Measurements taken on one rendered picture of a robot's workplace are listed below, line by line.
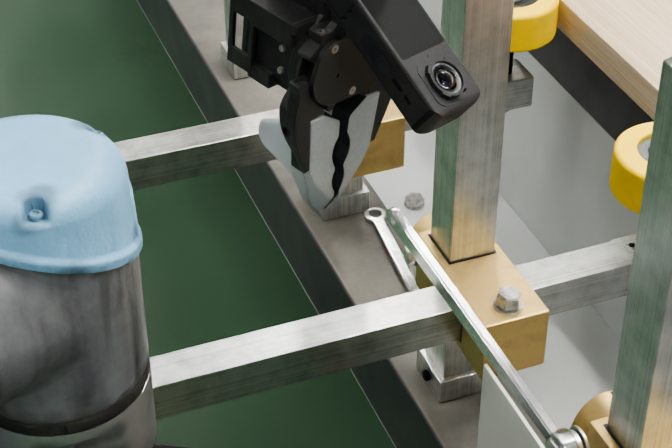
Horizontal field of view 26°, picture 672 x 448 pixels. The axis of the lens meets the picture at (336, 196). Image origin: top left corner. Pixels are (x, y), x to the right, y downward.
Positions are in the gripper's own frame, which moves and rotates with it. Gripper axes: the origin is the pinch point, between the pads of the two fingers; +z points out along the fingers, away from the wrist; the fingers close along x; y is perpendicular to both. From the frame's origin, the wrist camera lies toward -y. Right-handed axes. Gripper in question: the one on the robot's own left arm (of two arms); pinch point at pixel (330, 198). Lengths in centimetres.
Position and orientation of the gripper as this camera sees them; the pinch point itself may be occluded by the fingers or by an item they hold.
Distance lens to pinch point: 97.7
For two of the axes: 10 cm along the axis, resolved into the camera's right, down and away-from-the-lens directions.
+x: -7.1, 3.6, -6.0
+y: -7.0, -4.7, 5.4
